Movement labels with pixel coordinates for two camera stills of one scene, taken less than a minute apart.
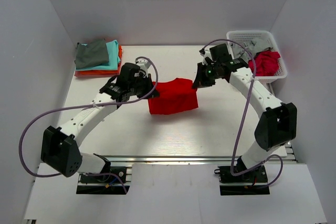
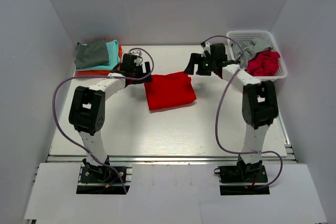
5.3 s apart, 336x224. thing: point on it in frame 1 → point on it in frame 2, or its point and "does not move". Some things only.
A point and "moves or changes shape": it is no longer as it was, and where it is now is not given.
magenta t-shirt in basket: [266, 63] does not move
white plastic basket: [235, 36] does not move
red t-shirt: [176, 95] moves or changes shape
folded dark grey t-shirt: [94, 53] does not move
